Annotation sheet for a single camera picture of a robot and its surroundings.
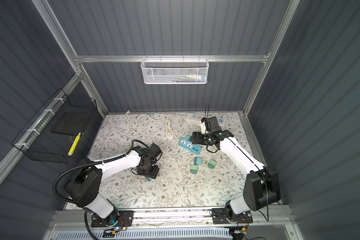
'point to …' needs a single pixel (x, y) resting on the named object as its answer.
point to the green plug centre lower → (193, 169)
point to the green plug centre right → (211, 164)
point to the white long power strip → (196, 117)
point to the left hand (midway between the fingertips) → (152, 175)
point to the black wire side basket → (37, 140)
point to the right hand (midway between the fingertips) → (197, 139)
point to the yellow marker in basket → (74, 144)
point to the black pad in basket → (69, 123)
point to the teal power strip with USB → (186, 143)
